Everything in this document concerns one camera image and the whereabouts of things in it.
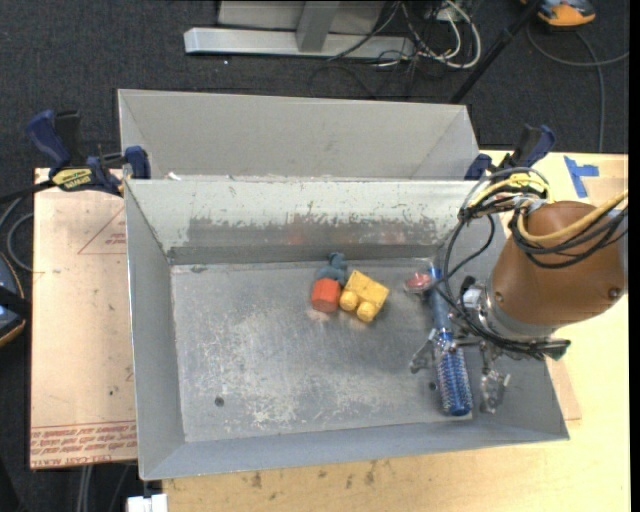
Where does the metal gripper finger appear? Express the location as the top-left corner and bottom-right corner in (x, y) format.
(409, 338), (441, 376)
(478, 367), (512, 416)

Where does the blue hair brush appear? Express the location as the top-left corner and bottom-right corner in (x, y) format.
(427, 266), (475, 419)

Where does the small red round toy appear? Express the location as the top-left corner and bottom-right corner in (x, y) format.
(403, 271), (435, 295)

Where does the yellow toy block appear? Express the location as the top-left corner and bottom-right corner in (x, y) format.
(338, 269), (391, 324)

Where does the orange cylinder block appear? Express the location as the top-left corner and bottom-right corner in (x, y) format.
(310, 277), (344, 315)

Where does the dark blue-grey toy figure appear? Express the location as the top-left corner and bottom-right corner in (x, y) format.
(314, 251), (350, 287)

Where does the grey metal bin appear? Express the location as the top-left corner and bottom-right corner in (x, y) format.
(117, 88), (572, 482)

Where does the brown cardboard board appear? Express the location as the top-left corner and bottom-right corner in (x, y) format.
(29, 167), (139, 471)

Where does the black cylinder on white bracket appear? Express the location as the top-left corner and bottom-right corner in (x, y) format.
(459, 275), (486, 311)

